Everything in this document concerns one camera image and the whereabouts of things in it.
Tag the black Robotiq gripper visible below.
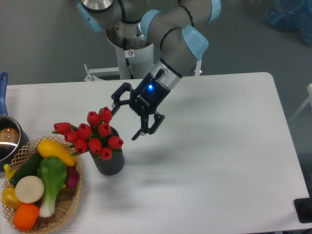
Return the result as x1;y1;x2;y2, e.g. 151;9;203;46
111;72;171;141

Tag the red tulip bouquet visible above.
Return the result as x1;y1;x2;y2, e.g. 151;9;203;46
53;107;124;160

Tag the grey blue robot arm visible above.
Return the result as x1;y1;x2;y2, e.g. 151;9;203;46
77;0;221;136

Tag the dark grey ribbed vase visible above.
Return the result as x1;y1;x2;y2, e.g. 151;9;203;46
90;127;124;176

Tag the purple red radish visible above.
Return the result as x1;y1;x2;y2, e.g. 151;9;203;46
65;167;79;188

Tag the yellow squash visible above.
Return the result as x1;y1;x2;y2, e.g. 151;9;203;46
37;139;76;167

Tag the green bok choy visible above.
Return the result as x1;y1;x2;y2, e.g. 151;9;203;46
37;156;67;218

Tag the woven wicker basket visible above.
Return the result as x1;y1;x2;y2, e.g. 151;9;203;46
0;136;82;234

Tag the dark green cucumber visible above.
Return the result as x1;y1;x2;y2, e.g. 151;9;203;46
10;151;43;187

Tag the white round radish slice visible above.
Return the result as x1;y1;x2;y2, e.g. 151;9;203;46
15;175;44;203

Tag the yellow banana tip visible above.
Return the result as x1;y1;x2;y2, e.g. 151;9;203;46
3;164;17;181

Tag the yellow bell pepper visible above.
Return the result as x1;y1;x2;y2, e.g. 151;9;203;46
1;185;22;210

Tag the orange fruit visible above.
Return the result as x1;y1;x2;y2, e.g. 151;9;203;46
13;203;39;231

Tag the blue plastic bag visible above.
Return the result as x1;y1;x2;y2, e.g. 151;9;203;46
265;0;312;46

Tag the black device at table edge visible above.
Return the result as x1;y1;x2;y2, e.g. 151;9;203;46
293;197;312;223

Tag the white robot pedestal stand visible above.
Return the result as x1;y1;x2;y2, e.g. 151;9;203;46
84;44;154;81

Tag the blue handled saucepan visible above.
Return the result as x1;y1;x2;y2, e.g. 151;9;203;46
0;72;29;172

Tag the white frame at right edge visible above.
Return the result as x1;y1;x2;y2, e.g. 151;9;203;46
290;83;312;121

